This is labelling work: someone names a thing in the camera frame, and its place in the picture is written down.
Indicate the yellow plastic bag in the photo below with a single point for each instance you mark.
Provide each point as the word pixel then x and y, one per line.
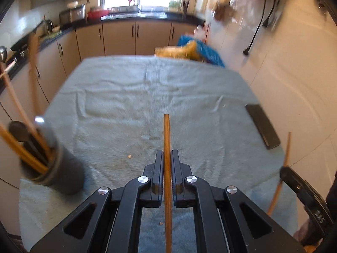
pixel 188 51

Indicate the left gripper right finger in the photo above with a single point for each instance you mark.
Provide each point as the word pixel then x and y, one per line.
pixel 225 219

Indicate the blue plastic bag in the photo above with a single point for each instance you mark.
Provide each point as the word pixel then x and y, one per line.
pixel 209 54

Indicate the person right hand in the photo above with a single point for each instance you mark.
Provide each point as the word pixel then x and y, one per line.
pixel 307 236

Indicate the rice cooker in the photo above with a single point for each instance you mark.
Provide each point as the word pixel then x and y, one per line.
pixel 72 15

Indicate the dark utensil holder cup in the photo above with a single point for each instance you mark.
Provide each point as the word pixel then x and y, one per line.
pixel 65 174

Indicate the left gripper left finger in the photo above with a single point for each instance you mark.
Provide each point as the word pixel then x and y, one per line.
pixel 108 220

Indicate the steel spoon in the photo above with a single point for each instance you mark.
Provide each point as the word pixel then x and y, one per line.
pixel 46 131
pixel 20 132

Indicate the black wok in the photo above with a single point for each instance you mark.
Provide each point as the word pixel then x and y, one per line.
pixel 23 42

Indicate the black smartphone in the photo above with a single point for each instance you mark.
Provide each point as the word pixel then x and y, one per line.
pixel 263 125

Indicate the blue table cloth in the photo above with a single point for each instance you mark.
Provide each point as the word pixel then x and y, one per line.
pixel 109 114

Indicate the red basin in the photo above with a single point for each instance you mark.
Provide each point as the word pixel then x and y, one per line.
pixel 97 14

